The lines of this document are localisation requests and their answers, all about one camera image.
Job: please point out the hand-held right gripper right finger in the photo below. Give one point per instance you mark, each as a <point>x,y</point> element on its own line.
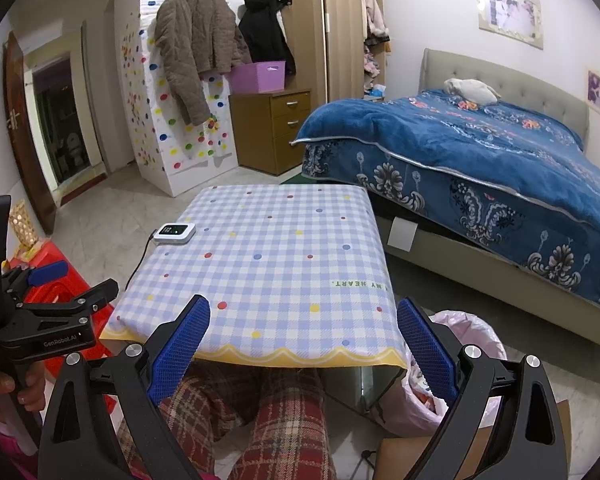
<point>425,350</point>

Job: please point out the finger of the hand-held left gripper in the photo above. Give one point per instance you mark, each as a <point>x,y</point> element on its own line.
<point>45,270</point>
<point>75,305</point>

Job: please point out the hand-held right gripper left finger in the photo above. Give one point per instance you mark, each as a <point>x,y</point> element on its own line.
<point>180,350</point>

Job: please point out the trash bin with pink bag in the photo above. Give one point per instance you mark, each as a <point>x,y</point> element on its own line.
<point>460,325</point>

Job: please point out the person's left forearm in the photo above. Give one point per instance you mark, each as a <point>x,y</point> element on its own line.
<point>0,450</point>

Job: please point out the red plastic stool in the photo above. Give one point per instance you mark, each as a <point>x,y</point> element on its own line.
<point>55,287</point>

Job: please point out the gold patterned paper bag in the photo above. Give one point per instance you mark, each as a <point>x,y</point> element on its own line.
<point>22,225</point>

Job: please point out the beige upholstered bed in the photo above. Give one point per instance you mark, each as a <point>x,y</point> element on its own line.
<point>480,270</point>

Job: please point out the cardboard box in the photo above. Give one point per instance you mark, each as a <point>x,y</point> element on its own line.
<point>405,460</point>

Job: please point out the brown wooden door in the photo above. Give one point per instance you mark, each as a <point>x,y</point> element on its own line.
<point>25,150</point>

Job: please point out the white electronic device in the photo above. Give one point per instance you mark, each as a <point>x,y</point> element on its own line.
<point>175,234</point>

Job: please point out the white tag on bed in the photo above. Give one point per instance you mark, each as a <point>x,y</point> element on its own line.
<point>401,234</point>

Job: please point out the plaid pajama pants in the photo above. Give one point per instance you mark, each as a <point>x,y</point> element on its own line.
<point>290,425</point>

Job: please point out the table with checked tablecloth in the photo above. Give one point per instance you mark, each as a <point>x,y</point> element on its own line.
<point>280,260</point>

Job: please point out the white dotted cabinet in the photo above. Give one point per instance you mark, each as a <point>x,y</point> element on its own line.
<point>190,150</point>

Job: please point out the blue floral blanket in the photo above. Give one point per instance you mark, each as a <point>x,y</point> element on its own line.
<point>480,160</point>

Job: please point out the green floor mat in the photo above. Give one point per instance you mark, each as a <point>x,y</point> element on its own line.
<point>292,177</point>

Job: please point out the wooden drawer cabinet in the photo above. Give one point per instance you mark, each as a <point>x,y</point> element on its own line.
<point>270,130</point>

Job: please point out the white plush toy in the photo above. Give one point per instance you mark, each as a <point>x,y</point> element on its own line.
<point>475,91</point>

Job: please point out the brown quilted jacket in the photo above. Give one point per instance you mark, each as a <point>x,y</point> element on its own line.
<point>195,45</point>

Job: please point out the purple storage basket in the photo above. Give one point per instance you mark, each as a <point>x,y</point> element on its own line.
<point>257,77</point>

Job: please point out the black jacket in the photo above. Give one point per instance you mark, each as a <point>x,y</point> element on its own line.
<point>262,35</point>

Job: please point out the pink clothes in wardrobe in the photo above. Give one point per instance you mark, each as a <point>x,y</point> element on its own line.
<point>372,15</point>

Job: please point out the wooden wardrobe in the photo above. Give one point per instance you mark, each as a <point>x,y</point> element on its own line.
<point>305,20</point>

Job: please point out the large framed wall picture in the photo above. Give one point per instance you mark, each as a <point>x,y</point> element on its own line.
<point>509,12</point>

